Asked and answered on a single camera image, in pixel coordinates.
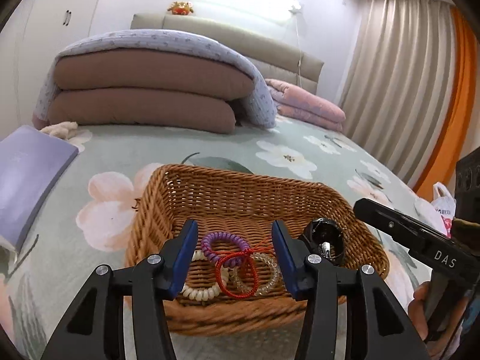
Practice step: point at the white plastic bag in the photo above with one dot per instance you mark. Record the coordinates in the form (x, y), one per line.
(439, 213)

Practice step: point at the folded brown duvet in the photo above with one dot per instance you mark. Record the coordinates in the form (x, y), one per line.
(147, 87)

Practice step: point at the person right hand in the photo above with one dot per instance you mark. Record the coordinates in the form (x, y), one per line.
(417, 315)

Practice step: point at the floral green bedspread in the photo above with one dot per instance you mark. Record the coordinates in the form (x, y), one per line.
(87, 218)

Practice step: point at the orange plush toy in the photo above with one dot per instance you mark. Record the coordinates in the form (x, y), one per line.
(181, 8)

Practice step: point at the orange curtain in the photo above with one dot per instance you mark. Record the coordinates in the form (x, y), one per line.
(447, 151)

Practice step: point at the cream fluffy cloth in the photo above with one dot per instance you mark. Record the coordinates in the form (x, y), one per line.
(64, 130)

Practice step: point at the beige curtain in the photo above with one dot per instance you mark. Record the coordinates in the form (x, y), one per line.
(399, 85)

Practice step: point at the beige padded headboard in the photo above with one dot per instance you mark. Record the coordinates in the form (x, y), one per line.
(274, 59)

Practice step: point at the blue patterned blanket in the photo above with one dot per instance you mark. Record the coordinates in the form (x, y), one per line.
(259, 108)

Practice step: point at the folded pink quilt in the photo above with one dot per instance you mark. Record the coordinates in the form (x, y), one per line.
(297, 103)

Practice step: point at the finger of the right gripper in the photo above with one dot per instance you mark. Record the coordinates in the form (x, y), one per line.
(390, 219)

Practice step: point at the black wrist watch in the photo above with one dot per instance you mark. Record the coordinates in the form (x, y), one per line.
(324, 237)

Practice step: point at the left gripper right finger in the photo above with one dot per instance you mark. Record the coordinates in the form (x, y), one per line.
(377, 325)

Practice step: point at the brown wicker basket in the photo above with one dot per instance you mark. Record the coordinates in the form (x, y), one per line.
(245, 205)

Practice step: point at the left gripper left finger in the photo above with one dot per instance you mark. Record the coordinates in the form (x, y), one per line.
(93, 325)

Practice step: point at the blue book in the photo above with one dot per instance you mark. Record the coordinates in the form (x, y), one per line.
(31, 164)

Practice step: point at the white wardrobe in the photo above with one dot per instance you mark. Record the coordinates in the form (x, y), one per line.
(35, 32)

